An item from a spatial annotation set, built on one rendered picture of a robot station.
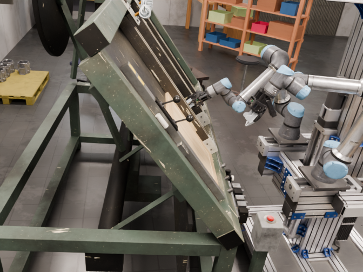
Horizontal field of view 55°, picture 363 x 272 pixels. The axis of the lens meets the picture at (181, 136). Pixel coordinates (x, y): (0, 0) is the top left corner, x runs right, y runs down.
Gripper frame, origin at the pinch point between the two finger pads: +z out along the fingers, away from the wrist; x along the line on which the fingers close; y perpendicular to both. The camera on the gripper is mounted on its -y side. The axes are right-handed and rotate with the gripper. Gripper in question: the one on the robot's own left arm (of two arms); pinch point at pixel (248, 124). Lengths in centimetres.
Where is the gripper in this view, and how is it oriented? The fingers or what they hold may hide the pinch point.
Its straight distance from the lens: 188.7
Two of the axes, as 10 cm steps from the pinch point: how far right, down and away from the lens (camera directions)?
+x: 1.4, 4.9, -8.6
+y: -8.3, -4.2, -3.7
